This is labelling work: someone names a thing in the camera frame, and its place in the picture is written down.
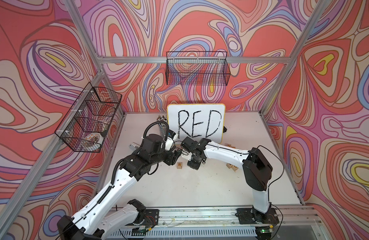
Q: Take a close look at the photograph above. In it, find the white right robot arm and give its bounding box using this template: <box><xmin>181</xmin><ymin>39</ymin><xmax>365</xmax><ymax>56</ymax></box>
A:
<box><xmin>181</xmin><ymin>137</ymin><xmax>280</xmax><ymax>226</ymax></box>

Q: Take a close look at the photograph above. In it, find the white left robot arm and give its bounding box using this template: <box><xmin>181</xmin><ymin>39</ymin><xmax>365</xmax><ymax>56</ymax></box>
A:
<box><xmin>57</xmin><ymin>121</ymin><xmax>180</xmax><ymax>240</ymax></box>

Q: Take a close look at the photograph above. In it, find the yellow framed whiteboard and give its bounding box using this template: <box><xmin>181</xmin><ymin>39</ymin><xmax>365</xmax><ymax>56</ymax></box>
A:
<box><xmin>167</xmin><ymin>104</ymin><xmax>226</xmax><ymax>144</ymax></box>

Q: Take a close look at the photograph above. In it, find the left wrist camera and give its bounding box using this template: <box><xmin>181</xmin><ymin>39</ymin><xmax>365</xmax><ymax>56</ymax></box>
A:
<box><xmin>165</xmin><ymin>130</ymin><xmax>177</xmax><ymax>152</ymax></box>

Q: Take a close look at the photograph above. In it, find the black wire basket back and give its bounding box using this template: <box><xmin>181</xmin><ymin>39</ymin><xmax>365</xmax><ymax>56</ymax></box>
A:
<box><xmin>165</xmin><ymin>50</ymin><xmax>231</xmax><ymax>86</ymax></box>

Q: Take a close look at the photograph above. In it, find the black wire basket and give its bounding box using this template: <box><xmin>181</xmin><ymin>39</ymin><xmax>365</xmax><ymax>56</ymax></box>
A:
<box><xmin>54</xmin><ymin>83</ymin><xmax>122</xmax><ymax>153</ymax></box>
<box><xmin>165</xmin><ymin>50</ymin><xmax>231</xmax><ymax>86</ymax></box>

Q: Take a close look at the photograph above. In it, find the black wire basket left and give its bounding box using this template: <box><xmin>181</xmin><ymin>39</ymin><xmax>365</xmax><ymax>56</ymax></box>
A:
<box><xmin>54</xmin><ymin>83</ymin><xmax>122</xmax><ymax>153</ymax></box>

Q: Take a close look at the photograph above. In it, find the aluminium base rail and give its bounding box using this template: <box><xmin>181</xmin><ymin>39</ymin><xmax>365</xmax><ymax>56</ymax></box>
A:
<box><xmin>79</xmin><ymin>205</ymin><xmax>323</xmax><ymax>239</ymax></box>

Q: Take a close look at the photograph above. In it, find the aluminium corner frame post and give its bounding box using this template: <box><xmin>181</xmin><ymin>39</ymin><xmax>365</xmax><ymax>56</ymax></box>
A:
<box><xmin>259</xmin><ymin>0</ymin><xmax>331</xmax><ymax>117</ymax></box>

